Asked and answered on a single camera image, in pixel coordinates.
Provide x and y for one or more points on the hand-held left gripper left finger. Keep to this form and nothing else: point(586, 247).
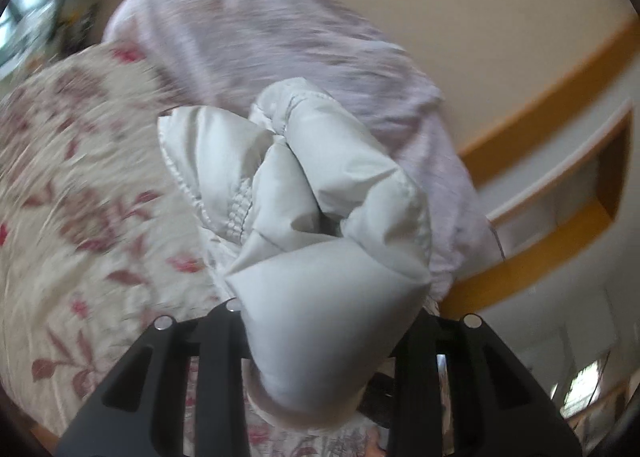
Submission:
point(220, 337)

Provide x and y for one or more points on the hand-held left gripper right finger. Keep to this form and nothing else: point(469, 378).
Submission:
point(420, 342)

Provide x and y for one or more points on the white puffer jacket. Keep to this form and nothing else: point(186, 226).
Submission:
point(310, 247)

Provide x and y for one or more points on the floral bed sheet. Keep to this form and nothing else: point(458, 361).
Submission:
point(75, 237)

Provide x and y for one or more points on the lilac duvet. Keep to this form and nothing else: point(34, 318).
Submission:
point(250, 37)

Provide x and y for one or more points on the window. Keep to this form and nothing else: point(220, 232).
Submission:
point(35, 2)

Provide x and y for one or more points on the wooden wardrobe frame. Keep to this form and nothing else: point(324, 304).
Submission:
point(525, 267)

